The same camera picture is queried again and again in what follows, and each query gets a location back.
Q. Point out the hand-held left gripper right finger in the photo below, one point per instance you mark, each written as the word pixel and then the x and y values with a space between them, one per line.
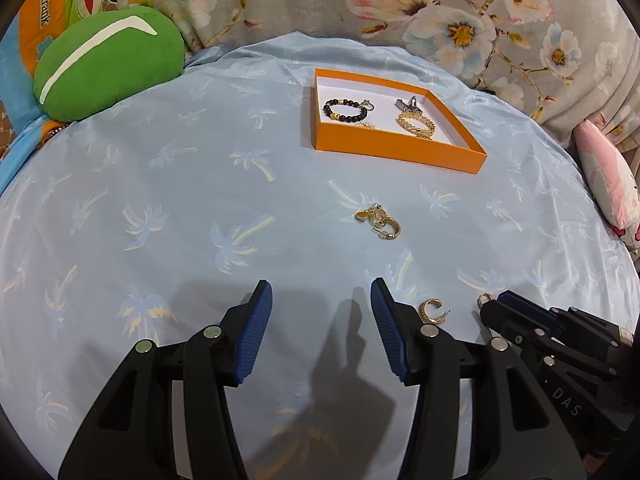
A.
pixel 392 335

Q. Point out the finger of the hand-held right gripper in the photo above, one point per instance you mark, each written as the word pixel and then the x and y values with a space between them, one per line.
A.
pixel 530 307
pixel 515 332

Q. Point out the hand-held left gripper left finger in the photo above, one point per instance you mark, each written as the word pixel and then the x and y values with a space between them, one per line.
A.
pixel 252 335

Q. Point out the gold hoop earring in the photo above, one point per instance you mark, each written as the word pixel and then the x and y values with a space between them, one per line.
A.
pixel 484 300
pixel 391 230
pixel 430 310

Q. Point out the gold charm earring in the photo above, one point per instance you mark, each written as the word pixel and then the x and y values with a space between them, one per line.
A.
pixel 370 216

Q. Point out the orange shallow box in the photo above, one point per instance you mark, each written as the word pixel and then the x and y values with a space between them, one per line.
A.
pixel 400 150

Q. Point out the silver clip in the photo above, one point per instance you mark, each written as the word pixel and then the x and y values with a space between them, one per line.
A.
pixel 409 105

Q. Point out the light blue palm-print sheet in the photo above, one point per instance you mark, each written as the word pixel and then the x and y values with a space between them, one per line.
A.
pixel 200 220

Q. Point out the pink printed pillow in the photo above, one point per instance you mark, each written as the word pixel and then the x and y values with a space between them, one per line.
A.
pixel 607 180

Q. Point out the green plush pillow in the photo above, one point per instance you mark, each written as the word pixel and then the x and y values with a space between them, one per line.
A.
pixel 107 62

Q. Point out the grey floral blanket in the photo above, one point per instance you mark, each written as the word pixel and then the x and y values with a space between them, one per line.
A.
pixel 400 15

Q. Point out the brown patterned cloth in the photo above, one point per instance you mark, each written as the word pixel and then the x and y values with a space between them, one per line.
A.
pixel 4 127

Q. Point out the cartoon printed pillow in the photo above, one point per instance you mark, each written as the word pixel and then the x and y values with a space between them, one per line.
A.
pixel 45 15

